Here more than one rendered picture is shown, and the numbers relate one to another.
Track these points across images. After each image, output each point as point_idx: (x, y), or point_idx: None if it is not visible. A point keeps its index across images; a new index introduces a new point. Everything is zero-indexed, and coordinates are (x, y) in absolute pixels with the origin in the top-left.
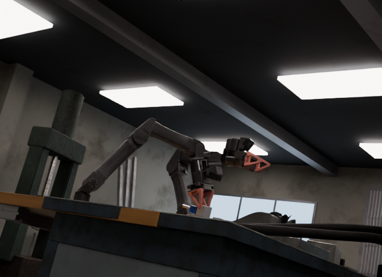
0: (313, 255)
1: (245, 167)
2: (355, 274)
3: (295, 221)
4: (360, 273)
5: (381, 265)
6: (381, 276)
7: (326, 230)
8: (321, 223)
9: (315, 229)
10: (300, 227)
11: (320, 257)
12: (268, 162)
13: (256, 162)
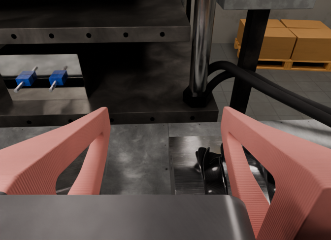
0: (298, 120)
1: None
2: None
3: (203, 148)
4: (173, 123)
5: (207, 95)
6: (207, 103)
7: (298, 94)
8: (291, 95)
9: (312, 100)
10: (328, 107)
11: (282, 120)
12: (103, 117)
13: (245, 167)
